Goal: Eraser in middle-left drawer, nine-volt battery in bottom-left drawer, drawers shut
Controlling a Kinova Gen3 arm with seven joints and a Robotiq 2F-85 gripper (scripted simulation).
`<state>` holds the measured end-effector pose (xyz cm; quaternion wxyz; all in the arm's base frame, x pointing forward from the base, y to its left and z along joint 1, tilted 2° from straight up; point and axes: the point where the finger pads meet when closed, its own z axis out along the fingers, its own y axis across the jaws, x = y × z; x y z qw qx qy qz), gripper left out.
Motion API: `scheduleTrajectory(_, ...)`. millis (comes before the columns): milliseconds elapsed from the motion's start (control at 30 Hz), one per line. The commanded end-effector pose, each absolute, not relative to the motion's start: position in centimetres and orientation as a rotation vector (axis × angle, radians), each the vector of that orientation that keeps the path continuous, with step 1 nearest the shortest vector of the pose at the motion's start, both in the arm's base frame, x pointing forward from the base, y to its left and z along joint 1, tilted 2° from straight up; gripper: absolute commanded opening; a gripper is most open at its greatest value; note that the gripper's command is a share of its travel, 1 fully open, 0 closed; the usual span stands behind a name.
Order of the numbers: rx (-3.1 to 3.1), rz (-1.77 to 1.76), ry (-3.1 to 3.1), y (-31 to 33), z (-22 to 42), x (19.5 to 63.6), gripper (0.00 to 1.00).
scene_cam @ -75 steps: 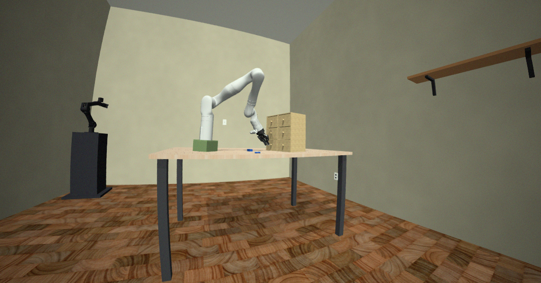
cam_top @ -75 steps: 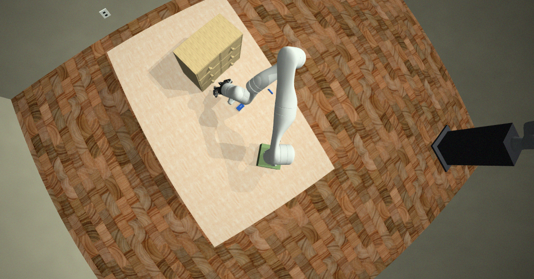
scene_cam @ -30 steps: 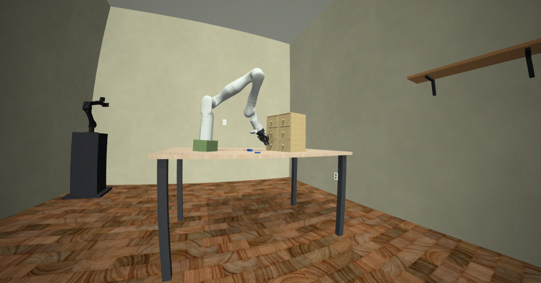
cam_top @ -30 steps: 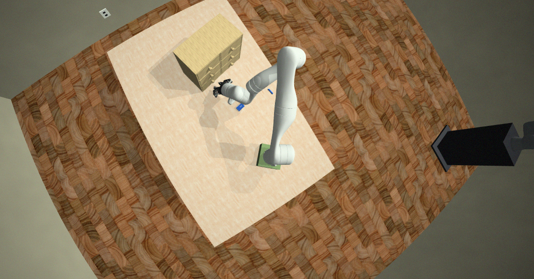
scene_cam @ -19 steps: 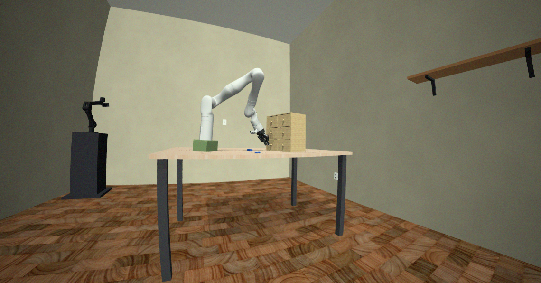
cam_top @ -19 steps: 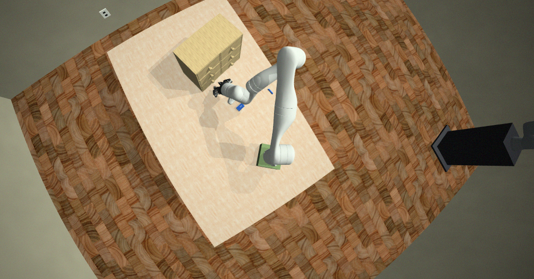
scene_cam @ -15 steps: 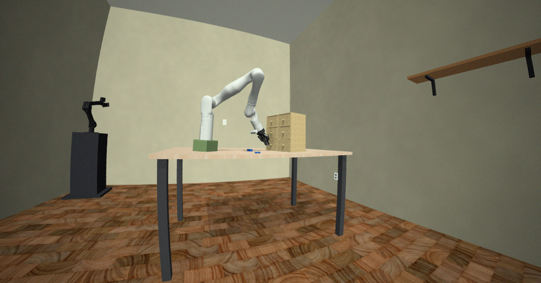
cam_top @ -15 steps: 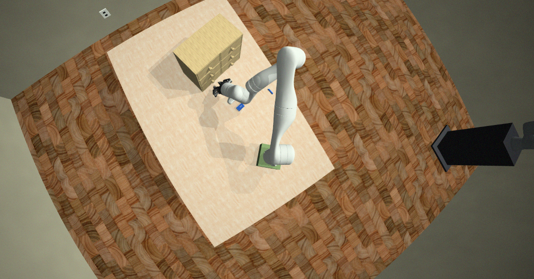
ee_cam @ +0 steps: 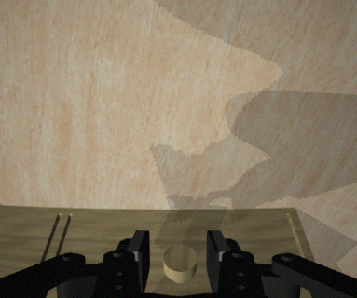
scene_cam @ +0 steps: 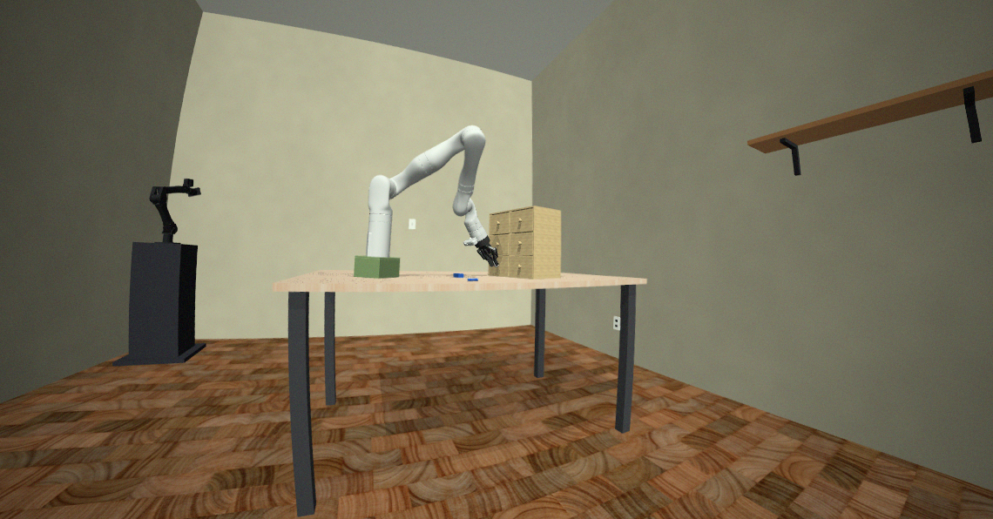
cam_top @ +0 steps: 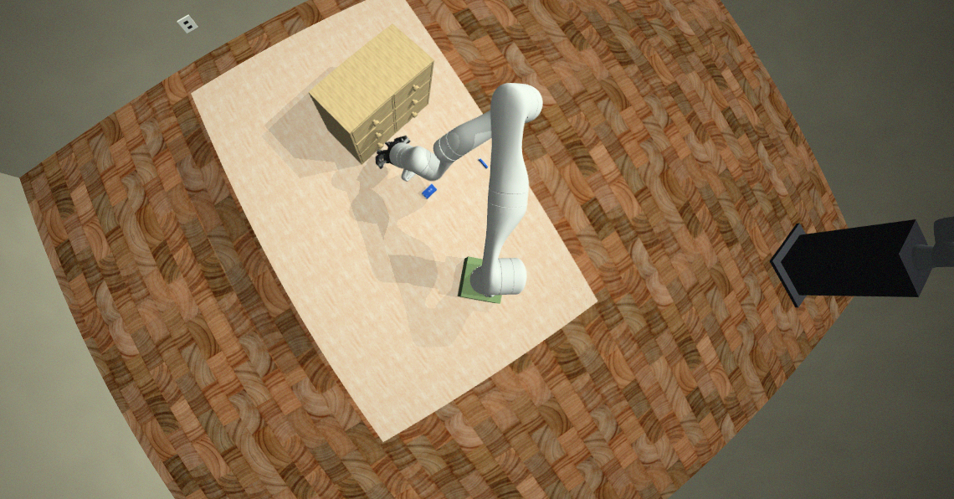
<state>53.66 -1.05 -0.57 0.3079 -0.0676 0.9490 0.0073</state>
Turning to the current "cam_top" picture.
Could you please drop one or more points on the light wooden chest of drawers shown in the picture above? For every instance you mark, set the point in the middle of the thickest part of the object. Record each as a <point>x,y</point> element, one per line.
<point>365,81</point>

